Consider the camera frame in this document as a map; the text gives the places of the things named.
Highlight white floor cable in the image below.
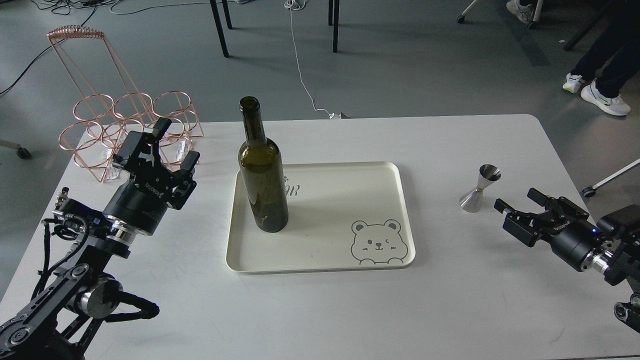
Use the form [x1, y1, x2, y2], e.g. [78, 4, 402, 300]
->
[283, 0, 342, 120]

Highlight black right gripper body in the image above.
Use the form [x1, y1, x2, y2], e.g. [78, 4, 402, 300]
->
[502, 199, 603, 272]

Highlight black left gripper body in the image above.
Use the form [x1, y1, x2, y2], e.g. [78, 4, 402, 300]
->
[103, 131, 197, 236]

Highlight person legs with sneakers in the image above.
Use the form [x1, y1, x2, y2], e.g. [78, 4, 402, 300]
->
[505, 0, 640, 117]

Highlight black chair legs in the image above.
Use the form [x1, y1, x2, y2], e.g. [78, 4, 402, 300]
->
[208, 0, 340, 59]

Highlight dark green wine bottle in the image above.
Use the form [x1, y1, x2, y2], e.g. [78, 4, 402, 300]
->
[238, 96, 289, 233]

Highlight white chair base with caster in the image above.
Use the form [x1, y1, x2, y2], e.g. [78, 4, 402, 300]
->
[580, 158, 640, 198]

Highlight cream bear serving tray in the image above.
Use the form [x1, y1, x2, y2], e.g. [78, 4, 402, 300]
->
[225, 161, 416, 274]

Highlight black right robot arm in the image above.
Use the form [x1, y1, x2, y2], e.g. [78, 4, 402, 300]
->
[494, 187, 640, 286]

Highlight silver metal jigger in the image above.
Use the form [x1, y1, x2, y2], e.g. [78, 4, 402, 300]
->
[459, 164, 502, 214]

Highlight copper wire wine rack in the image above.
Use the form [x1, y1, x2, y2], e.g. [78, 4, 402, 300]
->
[46, 25, 205, 183]

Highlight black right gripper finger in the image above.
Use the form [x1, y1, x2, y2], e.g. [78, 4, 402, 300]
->
[526, 187, 566, 214]
[494, 198, 531, 221]

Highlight caster wheel at left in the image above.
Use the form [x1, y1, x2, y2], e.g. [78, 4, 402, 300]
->
[0, 139, 32, 160]

